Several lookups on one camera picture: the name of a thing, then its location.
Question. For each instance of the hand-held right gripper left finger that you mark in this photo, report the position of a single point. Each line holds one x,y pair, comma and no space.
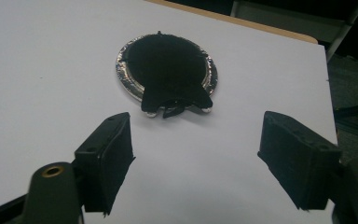
105,161

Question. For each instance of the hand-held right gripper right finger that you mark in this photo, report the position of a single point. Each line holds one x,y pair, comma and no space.
301,165

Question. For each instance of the oval silver photo frame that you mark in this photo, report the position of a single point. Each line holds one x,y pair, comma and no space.
167,68

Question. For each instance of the white metal stand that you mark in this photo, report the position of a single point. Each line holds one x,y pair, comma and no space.
292,18

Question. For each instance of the white board sheet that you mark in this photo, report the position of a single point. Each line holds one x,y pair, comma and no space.
43,77

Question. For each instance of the black metal stand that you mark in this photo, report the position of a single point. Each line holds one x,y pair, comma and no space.
354,110

